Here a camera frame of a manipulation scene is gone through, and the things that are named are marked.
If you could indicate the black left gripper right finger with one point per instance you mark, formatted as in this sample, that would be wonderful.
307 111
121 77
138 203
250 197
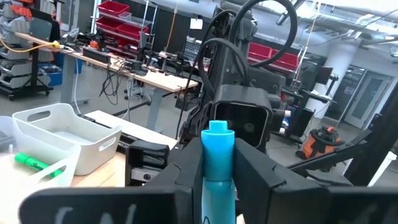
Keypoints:
255 174

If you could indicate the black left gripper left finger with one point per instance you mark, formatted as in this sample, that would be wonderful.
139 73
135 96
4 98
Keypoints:
186 168

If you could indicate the teal highlighter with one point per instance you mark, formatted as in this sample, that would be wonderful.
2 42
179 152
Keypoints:
217 155

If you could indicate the green highlighter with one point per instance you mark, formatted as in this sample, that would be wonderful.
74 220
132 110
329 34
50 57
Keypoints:
34 163

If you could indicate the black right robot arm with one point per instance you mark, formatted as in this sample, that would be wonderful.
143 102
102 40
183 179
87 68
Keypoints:
267 81

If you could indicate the white plastic bin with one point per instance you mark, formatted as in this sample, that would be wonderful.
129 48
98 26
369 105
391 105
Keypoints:
93 155

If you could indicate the orange shop vacuum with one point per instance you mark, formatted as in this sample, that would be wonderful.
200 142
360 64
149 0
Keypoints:
320 146

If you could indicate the wooden desk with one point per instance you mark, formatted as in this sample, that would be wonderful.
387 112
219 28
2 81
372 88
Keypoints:
155 79

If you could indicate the black diagonal strut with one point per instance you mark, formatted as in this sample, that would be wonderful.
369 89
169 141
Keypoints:
335 155

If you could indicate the red shelf bins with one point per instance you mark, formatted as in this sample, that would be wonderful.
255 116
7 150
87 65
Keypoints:
280 59
112 7

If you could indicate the blue bin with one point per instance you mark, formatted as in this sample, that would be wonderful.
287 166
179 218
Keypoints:
56 76

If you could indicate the white pillar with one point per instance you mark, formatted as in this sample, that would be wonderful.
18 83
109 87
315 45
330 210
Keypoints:
339 68

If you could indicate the grey glass door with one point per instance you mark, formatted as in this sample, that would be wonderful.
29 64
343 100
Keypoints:
368 96

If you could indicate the white paper tag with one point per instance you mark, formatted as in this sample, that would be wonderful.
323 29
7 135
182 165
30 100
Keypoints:
196 24

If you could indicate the equipment cart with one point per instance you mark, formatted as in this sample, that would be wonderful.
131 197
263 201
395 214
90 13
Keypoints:
18 68

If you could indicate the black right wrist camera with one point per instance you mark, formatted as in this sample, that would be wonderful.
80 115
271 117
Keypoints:
248 105

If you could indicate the black frame post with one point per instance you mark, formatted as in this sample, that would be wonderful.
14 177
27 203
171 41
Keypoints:
373 149

